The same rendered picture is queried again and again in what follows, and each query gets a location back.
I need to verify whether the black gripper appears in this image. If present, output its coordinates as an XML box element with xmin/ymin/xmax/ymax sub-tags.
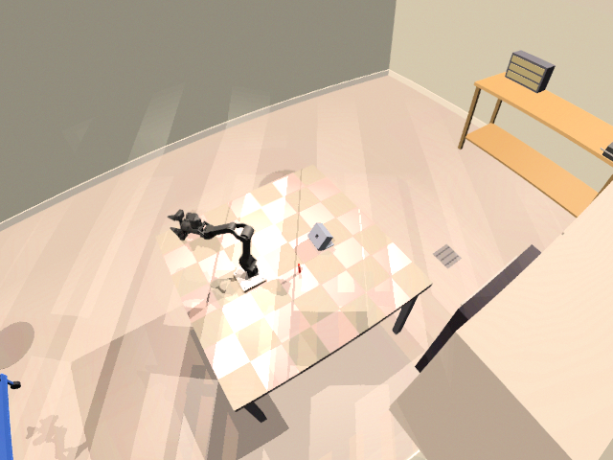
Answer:
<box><xmin>167</xmin><ymin>209</ymin><xmax>191</xmax><ymax>241</ymax></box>

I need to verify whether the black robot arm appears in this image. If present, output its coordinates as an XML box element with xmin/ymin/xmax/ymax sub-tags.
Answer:
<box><xmin>184</xmin><ymin>213</ymin><xmax>260</xmax><ymax>278</ymax></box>

